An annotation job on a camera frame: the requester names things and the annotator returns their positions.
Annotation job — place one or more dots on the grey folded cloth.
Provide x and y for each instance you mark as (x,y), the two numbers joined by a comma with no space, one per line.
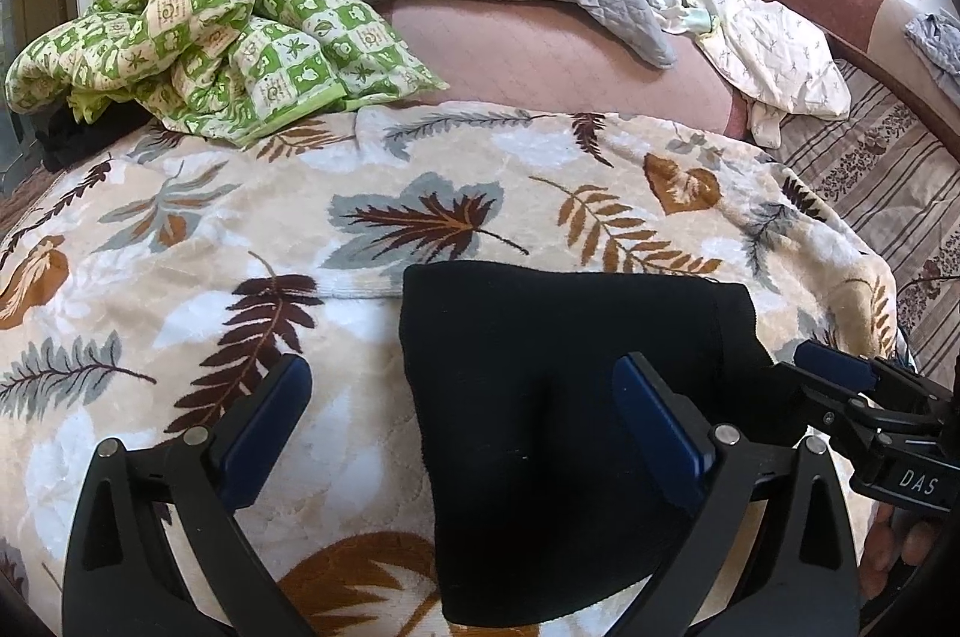
(935,38)

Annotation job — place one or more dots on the cream floral pillow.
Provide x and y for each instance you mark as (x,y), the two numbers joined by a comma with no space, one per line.
(778,60)

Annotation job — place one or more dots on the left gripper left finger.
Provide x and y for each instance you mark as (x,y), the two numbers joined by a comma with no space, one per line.
(121,578)

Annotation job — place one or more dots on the pink bed sheet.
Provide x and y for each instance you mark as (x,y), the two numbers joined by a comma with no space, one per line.
(555,57)

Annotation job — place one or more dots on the person's right hand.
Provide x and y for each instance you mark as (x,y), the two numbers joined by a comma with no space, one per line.
(893,536)

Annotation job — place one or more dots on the black pants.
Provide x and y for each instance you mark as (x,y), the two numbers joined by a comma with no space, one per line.
(542,503)

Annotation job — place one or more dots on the striped brown bedspread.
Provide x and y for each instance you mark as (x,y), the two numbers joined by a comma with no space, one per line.
(885,174)

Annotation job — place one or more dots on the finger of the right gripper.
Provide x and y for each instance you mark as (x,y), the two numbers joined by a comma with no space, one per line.
(844,370)

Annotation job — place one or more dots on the mirrored wardrobe door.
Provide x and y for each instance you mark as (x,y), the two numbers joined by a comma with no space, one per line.
(19,155)

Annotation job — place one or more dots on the green checkered quilt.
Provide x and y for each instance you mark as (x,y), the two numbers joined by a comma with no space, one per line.
(228,70)

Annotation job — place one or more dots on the cream leaf print blanket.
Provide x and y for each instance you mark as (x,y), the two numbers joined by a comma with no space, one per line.
(148,291)

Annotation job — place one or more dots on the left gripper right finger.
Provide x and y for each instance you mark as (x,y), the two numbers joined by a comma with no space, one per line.
(770,551)

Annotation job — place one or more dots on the brown headboard cushion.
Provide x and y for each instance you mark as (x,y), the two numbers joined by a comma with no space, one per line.
(871,34)

